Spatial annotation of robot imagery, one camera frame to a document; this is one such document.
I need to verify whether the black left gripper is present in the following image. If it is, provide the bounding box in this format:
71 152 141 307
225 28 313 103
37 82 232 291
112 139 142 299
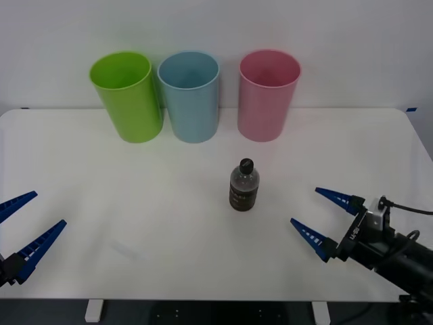
0 191 68 288

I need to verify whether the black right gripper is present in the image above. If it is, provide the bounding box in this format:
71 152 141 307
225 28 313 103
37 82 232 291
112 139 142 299
290 187 405 272

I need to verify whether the dark bottle with black cap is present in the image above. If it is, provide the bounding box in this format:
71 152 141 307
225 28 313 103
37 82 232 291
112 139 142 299
228 157 260 213

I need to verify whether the white table leg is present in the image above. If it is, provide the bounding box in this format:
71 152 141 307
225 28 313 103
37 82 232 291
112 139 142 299
311 301 331 325
85 299 104 322

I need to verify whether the pink plastic bin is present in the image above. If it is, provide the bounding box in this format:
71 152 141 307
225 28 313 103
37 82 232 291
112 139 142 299
236 49 302 142

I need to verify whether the green plastic bin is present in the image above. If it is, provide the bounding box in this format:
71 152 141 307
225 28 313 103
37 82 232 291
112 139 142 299
89 50 165 144

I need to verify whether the pale blue plastic bin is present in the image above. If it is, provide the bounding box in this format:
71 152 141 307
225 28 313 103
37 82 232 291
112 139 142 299
157 50 221 143

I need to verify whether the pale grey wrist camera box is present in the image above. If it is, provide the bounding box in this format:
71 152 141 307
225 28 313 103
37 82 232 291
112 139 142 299
367 197 393 235

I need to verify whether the black camera cable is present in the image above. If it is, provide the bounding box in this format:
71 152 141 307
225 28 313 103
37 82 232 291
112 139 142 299
379 195 433 215

